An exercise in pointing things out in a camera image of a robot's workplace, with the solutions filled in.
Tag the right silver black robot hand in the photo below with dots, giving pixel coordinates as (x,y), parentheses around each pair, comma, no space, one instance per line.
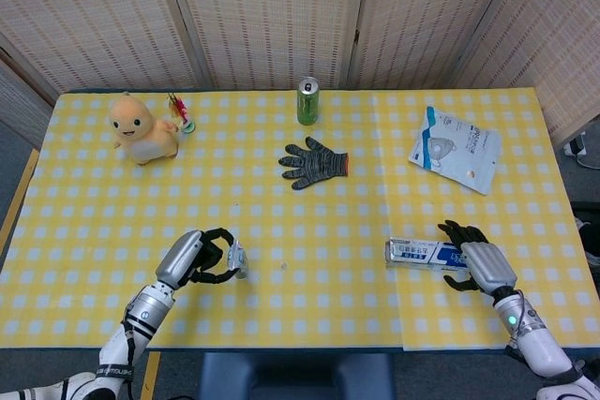
(490,269)

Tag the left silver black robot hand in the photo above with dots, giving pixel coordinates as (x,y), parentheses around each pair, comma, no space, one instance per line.
(180,257)

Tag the blue white toothpaste tube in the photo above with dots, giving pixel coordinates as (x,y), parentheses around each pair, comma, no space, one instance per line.
(238,259)

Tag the blue white toothpaste box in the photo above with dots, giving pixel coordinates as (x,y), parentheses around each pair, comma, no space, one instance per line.
(422,255)

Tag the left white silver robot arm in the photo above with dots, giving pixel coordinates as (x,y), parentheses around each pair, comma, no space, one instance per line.
(140,315)

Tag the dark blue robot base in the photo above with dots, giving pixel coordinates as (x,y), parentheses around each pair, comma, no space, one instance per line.
(295,376)

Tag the white face mask package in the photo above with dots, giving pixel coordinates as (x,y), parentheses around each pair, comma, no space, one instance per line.
(464,156)

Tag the orange plush dinosaur toy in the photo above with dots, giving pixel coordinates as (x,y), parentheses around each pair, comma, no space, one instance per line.
(140,137)

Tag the yellow white checked tablecloth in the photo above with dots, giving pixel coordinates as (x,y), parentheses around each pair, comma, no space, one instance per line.
(300,212)

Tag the feather shuttlecock with green base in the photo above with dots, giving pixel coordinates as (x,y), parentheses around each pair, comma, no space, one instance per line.
(180,112)

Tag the white power strip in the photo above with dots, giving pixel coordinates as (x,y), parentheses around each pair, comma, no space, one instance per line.
(577,143)

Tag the grey knitted work glove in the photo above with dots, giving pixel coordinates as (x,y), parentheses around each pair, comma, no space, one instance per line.
(319,163)

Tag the green drink can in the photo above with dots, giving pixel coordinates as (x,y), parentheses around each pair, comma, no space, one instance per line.
(308,107)

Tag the beige woven screen panel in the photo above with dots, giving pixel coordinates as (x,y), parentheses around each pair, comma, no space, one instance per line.
(553,34)
(267,11)
(19,100)
(94,16)
(422,16)

